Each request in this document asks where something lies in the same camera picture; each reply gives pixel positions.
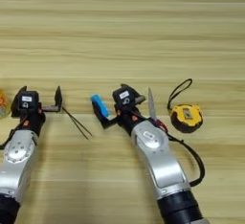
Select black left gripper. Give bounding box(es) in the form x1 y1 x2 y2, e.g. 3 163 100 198
10 85 63 136

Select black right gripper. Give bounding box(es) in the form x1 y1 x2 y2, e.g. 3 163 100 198
91 83 151 136

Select yellow tape measure with strap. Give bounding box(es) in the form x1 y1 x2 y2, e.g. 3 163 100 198
167 78 204 134

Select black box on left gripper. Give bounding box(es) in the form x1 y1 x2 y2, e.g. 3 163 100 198
17 90 41 111

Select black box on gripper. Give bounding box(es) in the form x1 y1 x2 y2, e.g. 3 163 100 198
17 90 41 111
112 87 137 108

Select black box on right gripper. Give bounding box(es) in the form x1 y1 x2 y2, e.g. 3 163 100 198
112 87 137 108

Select black tweezers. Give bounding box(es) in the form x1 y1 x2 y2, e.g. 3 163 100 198
61 106 93 141

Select orange juice bottle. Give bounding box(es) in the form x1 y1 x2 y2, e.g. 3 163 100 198
0 88 12 120

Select red handled scissors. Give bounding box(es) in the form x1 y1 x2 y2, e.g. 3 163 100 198
146 87 168 133

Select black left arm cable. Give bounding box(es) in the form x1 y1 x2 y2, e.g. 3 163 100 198
0 119 26 149

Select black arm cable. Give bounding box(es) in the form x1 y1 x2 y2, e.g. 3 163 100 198
166 133 206 188
0 119 26 149

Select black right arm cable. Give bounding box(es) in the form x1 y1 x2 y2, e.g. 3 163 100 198
166 133 206 188

